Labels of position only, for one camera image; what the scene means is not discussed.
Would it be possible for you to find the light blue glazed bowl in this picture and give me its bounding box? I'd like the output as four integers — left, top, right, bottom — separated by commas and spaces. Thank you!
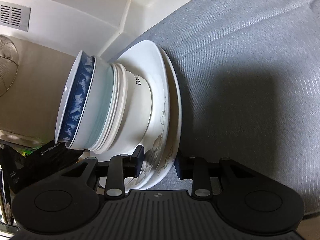
66, 56, 116, 150

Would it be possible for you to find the cream ribbed bowl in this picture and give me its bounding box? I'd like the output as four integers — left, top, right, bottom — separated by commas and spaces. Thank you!
89, 63, 152, 155

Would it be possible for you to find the white bowl blue pattern rim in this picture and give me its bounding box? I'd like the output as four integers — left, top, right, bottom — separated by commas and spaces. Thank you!
54, 50, 95, 150

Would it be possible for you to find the white floral plate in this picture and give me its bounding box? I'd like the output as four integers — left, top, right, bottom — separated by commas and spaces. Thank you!
97, 39, 171, 190
142, 47, 182, 190

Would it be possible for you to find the grey dish mat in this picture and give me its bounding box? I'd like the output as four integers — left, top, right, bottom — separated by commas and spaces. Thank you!
136, 0, 319, 215

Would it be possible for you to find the metal vent grille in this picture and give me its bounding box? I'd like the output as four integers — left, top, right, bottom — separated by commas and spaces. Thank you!
1, 1, 31, 32

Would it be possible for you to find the metal wire strainer basket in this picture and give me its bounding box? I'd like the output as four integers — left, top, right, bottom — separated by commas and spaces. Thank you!
0, 35, 19, 96

